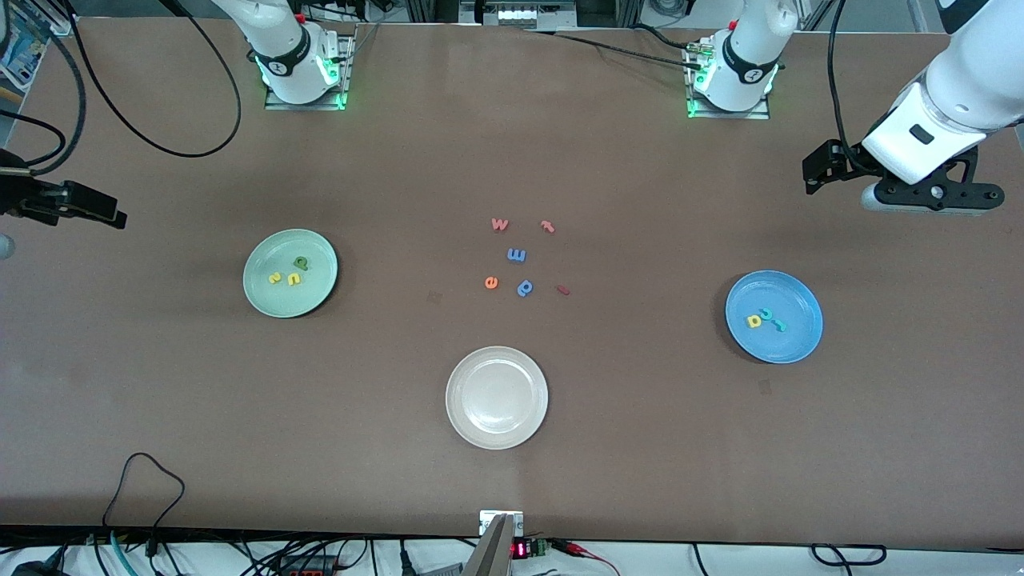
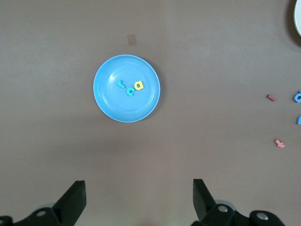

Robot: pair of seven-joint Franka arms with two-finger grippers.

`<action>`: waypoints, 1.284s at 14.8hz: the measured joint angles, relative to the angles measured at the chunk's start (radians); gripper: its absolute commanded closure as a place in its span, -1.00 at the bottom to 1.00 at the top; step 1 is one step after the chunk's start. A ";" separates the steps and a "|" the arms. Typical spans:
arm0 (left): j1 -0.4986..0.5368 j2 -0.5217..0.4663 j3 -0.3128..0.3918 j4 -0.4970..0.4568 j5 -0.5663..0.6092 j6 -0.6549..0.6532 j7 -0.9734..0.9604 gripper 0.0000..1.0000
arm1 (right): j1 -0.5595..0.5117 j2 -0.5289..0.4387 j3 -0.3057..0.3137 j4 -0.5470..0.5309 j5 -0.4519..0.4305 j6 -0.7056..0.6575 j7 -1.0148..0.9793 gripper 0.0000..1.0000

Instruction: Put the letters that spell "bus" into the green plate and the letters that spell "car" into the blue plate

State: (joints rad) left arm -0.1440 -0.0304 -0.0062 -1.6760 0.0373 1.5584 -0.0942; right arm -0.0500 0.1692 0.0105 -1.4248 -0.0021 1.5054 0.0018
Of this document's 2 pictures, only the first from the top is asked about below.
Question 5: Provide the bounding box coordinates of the blue printed box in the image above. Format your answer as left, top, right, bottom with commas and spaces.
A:
0, 16, 53, 85

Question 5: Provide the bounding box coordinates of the blue plate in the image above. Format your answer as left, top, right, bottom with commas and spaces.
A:
725, 270, 824, 365

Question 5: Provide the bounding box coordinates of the green plate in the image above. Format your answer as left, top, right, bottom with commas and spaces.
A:
242, 229, 339, 319

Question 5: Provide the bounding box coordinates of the white power strip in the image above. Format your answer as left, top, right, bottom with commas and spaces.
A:
460, 0, 577, 29

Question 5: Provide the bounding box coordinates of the white plate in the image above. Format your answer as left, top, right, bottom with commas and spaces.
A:
445, 346, 550, 450

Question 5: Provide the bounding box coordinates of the red clip lead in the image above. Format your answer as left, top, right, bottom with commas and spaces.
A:
552, 540, 621, 575

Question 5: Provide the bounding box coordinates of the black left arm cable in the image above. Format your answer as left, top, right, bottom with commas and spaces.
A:
827, 0, 852, 153

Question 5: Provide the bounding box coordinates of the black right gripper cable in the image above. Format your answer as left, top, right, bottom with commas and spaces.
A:
0, 16, 89, 175

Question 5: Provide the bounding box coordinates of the black right arm base cable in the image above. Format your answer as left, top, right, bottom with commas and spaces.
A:
60, 0, 242, 158

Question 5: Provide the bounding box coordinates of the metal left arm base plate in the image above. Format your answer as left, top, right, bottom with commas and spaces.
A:
684, 40, 773, 121

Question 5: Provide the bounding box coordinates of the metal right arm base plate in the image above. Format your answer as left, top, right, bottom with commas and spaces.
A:
266, 32, 357, 111

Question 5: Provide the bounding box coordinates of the black cable on table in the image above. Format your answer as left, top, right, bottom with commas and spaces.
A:
524, 24, 705, 71

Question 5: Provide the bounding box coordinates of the thin black looped cable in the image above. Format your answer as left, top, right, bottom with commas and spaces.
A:
102, 453, 186, 554

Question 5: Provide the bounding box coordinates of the black coiled cable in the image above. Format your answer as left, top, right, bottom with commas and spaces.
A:
810, 544, 887, 566

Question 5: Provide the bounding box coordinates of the grey front camera mount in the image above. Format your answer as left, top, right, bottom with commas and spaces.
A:
464, 510, 525, 576

